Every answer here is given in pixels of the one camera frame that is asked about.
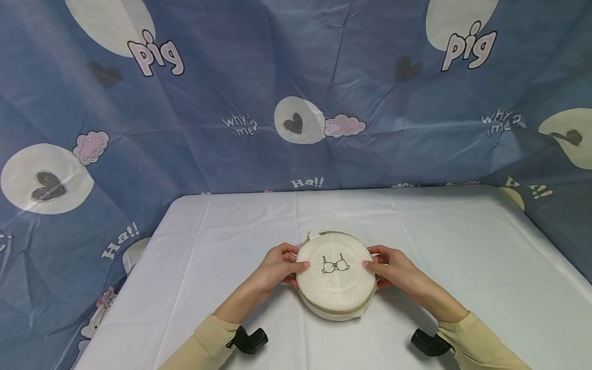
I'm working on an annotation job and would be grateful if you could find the person's left hand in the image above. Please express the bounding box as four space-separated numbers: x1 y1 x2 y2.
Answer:
244 243 311 303

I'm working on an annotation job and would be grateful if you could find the person's right hand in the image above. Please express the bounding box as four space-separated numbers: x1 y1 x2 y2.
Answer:
362 245 435 307

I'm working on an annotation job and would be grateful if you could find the round white mesh laundry bag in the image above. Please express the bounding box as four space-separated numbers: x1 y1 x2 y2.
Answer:
295 231 378 322

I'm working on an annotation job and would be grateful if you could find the person's left forearm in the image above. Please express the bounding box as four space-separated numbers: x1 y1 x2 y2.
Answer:
157 288 261 370

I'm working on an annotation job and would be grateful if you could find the person's right forearm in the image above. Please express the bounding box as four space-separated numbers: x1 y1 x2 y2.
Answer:
416 286 532 370

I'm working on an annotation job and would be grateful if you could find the black wrist band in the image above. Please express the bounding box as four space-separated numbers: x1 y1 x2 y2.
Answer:
411 329 453 357
226 326 269 355

